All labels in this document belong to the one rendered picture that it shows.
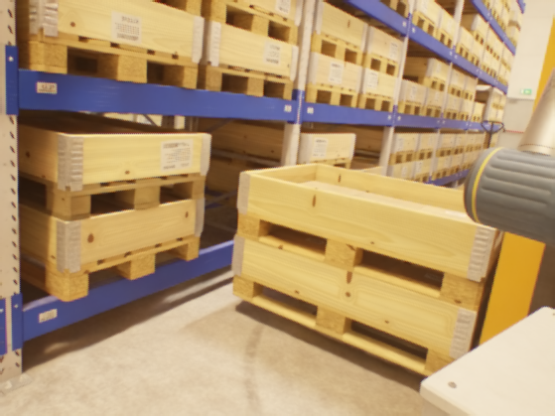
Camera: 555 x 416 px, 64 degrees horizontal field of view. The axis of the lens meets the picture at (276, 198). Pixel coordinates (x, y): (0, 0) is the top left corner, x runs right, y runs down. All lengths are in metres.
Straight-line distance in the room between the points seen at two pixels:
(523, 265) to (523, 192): 0.82
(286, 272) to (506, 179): 1.35
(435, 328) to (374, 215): 0.52
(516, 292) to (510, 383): 1.36
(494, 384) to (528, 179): 0.63
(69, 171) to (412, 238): 1.38
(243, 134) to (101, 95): 1.74
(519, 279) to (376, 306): 0.58
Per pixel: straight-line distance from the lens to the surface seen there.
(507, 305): 1.94
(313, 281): 2.15
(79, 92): 1.91
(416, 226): 1.89
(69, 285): 2.01
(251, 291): 2.38
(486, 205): 1.14
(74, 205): 1.91
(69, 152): 1.85
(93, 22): 1.92
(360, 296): 2.06
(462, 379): 0.54
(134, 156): 2.03
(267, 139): 3.37
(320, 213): 2.05
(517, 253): 1.88
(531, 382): 0.59
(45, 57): 1.81
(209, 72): 2.37
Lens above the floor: 1.17
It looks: 12 degrees down
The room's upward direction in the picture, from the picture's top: 6 degrees clockwise
